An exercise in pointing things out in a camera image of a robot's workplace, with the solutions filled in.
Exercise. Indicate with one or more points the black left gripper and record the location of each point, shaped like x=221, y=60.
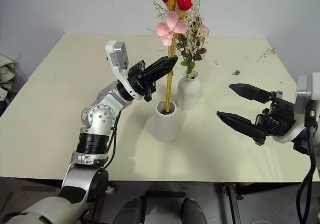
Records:
x=136, y=82

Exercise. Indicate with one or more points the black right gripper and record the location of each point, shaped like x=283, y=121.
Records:
x=277, y=118

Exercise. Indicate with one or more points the yellow stem red pink bouquet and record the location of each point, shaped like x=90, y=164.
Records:
x=172, y=24

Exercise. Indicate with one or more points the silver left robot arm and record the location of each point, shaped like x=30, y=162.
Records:
x=100, y=113

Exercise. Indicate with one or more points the green white dried flower bouquet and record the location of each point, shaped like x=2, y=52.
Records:
x=191, y=56

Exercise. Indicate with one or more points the small green flower scrap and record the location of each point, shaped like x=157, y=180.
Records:
x=236, y=72

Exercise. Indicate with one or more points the small dry flower crumb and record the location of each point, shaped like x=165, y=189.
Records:
x=216, y=62

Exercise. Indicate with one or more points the dry flower twig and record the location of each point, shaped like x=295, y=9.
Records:
x=266, y=52

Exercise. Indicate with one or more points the white bottle shaped vase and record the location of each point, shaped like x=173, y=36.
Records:
x=189, y=93

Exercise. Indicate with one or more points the white cylinder vase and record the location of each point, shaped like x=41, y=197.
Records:
x=166, y=126

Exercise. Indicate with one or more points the dark grey rounded shape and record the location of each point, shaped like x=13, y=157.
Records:
x=131, y=211
x=193, y=211

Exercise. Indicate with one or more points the pale crumpled cloth pile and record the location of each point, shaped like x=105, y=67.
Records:
x=6, y=76

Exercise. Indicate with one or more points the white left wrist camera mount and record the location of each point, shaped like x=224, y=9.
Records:
x=117, y=54

